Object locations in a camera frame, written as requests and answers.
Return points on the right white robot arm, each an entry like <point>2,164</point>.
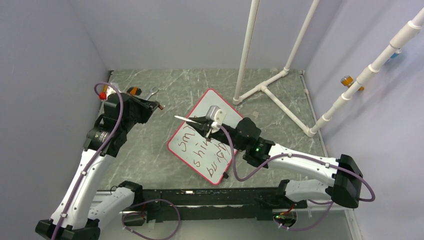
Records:
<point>336,179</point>

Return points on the black orange brush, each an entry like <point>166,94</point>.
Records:
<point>135,91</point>

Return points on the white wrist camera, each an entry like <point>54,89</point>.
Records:
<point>216,116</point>
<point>107,89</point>

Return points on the orange yellow wall fitting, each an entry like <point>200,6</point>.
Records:
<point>347,81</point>

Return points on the white marker pen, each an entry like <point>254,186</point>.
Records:
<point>183,118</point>

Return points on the silver wrench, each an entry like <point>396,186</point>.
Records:
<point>152,91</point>

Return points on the white pvc pipe frame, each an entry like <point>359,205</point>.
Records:
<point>238,98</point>

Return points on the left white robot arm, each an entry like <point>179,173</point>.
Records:
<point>75,218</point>

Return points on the red framed whiteboard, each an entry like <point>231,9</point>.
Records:
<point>209,159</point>

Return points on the white pipe on wall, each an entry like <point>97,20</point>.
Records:
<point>403,36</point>

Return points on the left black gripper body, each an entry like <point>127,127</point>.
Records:
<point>140,113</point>

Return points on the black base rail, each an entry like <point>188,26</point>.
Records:
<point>260,203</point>

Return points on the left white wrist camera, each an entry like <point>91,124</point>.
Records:
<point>107,89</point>

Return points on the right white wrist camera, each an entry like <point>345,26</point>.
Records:
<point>216,116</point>

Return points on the aluminium frame rail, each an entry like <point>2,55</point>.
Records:
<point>99,217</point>

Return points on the blue wall fitting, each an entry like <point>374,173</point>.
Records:
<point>396,53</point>

